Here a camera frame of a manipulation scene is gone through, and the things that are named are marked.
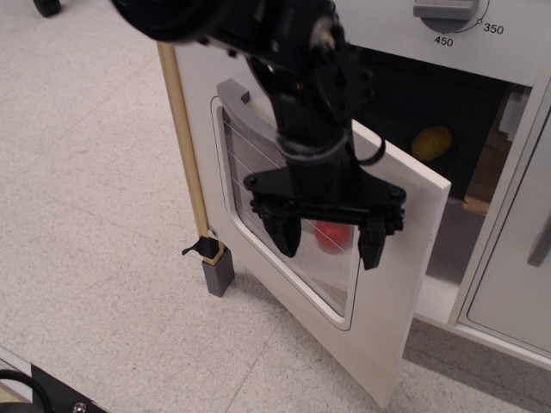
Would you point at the grey right door handle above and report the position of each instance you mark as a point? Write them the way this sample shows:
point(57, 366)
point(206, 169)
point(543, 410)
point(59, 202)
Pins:
point(541, 246)

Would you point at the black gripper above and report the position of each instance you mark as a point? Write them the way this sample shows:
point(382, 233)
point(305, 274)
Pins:
point(335, 188)

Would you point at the white oven door with window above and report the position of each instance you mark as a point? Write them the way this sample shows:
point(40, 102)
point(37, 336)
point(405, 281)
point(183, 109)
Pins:
point(362, 317)

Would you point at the white right cabinet door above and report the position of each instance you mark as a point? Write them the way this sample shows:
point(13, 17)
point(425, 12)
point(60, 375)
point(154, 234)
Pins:
point(512, 299)

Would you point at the grey oven door handle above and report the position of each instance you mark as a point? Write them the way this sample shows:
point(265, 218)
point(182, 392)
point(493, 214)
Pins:
point(250, 109)

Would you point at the black oven shelf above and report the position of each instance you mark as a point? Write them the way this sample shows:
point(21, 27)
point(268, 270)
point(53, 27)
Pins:
point(412, 95)

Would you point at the white toy kitchen cabinet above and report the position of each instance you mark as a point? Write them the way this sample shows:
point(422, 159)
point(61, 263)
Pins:
point(505, 40)

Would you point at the red toy tomato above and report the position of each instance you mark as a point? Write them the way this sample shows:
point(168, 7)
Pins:
point(332, 237)

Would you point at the grey oven knob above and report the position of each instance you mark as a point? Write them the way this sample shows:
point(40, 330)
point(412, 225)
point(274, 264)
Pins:
point(445, 16)

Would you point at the grey cabinet leg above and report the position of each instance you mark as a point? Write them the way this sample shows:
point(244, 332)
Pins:
point(220, 276)

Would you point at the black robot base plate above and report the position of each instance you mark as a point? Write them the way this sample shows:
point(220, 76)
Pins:
point(48, 395)

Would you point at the black wheel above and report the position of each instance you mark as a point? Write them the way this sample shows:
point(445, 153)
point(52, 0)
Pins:
point(47, 8)

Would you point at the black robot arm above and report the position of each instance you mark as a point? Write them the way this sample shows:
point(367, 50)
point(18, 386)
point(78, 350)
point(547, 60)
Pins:
point(298, 54)

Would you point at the yellow toy lemon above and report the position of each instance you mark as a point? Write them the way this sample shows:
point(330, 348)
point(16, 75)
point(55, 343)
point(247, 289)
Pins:
point(431, 143)

